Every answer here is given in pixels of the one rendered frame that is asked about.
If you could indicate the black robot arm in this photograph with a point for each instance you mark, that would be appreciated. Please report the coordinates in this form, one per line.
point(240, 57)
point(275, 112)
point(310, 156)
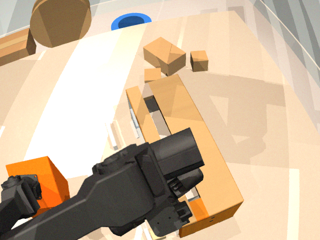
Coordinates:
point(126, 187)

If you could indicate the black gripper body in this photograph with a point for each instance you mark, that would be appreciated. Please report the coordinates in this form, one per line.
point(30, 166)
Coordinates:
point(188, 180)

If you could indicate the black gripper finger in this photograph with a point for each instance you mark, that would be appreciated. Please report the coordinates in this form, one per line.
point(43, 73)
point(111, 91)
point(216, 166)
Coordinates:
point(179, 193)
point(136, 224)

